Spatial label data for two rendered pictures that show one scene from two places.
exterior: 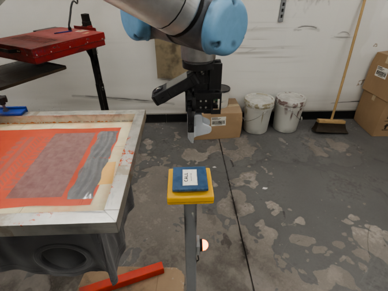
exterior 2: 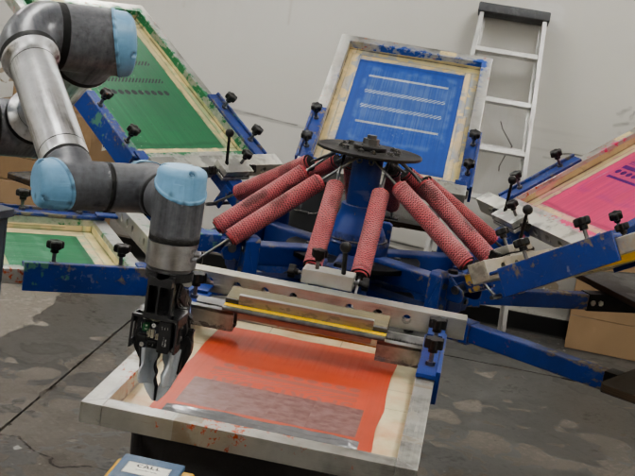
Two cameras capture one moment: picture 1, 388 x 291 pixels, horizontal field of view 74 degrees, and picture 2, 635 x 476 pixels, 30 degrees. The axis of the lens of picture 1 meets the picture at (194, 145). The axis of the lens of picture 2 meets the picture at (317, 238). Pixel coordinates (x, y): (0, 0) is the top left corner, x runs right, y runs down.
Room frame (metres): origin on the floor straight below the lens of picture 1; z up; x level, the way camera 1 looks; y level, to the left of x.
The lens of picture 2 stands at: (1.05, -1.65, 1.75)
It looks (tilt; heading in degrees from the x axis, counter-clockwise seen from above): 12 degrees down; 99
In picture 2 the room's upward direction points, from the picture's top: 9 degrees clockwise
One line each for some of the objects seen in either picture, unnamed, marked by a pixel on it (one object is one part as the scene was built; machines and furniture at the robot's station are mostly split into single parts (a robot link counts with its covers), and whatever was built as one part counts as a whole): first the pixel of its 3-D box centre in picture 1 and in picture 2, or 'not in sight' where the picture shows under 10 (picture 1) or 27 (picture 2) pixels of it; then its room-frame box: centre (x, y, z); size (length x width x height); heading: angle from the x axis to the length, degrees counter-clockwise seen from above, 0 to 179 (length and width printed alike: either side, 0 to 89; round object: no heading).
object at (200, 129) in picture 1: (199, 130); (145, 373); (0.55, -0.01, 1.14); 0.06 x 0.03 x 0.09; 92
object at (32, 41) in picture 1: (52, 42); not in sight; (1.88, 0.98, 1.06); 0.61 x 0.46 x 0.12; 152
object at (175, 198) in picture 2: not in sight; (178, 203); (0.57, -0.01, 1.40); 0.09 x 0.08 x 0.11; 131
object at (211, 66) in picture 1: (201, 86); (163, 308); (0.57, -0.02, 1.24); 0.09 x 0.08 x 0.12; 92
